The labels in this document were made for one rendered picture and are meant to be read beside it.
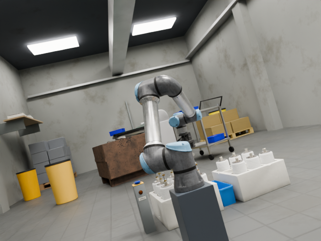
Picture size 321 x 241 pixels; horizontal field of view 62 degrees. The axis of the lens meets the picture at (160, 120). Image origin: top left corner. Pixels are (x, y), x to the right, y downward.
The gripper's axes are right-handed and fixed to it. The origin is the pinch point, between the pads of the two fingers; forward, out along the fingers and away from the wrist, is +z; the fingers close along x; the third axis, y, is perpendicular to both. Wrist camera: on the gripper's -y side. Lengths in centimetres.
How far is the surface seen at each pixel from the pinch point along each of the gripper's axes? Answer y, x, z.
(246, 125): 376, 261, 14
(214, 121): 330, 310, -16
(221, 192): 6.9, -17.6, 24.6
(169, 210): -31.1, -10.2, 22.6
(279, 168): 49, -35, 21
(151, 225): -40, 2, 30
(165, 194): -29.1, -6.7, 13.6
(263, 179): 34, -31, 25
